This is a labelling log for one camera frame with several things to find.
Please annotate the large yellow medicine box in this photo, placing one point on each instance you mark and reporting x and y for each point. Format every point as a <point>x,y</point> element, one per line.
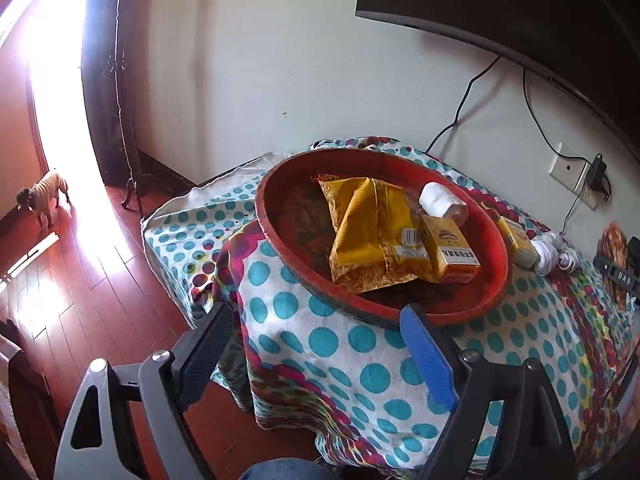
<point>450,260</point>

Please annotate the polka dot tablecloth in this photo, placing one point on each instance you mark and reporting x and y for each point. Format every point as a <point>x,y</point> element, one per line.
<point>325,340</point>

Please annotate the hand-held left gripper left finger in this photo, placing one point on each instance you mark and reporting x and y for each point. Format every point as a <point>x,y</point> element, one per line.
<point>200,365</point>

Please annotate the person's blue jeans leg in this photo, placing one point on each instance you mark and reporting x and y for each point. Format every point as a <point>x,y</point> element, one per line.
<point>290,470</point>

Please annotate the brown snack wrapper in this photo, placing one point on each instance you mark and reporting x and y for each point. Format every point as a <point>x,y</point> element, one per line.
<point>612,245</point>

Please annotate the small brown dog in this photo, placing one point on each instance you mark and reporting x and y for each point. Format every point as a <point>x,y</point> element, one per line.
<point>45,190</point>

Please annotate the white coaxial wall socket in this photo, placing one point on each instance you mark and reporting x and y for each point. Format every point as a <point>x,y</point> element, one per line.
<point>567,167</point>

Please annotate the black flat screen television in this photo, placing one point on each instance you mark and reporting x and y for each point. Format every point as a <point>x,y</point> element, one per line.
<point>500,0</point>

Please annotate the round red tray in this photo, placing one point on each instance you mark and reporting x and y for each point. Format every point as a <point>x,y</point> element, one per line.
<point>295,220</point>

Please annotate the black coat stand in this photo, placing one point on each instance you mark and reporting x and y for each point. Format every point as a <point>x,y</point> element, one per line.
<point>127,110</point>

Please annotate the dark wooden chair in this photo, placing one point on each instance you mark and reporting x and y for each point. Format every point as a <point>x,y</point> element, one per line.
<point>30,400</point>

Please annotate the white power wall socket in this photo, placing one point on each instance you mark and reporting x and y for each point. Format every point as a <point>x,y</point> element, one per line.
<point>590,200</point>

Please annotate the black power adapter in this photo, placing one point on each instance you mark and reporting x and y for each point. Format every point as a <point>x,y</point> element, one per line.
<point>596,172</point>

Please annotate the dark wooden door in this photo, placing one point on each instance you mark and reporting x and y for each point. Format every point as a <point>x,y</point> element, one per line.
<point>97,60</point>

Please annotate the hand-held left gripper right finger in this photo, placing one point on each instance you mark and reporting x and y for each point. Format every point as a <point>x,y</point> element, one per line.
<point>430,360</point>

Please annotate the yellow snack bag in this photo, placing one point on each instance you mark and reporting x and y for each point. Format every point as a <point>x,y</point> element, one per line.
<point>365,230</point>

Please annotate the small yellow box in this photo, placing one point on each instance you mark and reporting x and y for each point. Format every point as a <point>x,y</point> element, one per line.
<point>520,245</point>

